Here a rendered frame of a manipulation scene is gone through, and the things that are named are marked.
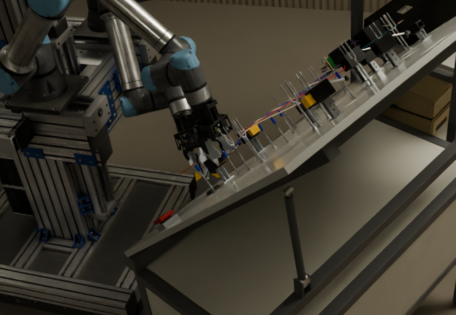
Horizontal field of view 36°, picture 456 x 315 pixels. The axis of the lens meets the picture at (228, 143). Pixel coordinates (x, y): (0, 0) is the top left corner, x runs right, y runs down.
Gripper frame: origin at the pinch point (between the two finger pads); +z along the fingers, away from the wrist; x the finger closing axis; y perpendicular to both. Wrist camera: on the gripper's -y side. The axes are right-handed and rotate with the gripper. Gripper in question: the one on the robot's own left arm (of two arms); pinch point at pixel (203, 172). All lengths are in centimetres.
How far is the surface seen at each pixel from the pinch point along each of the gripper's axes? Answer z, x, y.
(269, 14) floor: -135, -12, -287
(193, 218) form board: 17, 11, 49
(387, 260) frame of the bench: 44, 45, -12
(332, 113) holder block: 4, 52, 49
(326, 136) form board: 12, 52, 71
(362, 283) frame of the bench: 48, 37, -4
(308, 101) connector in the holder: 0, 48, 53
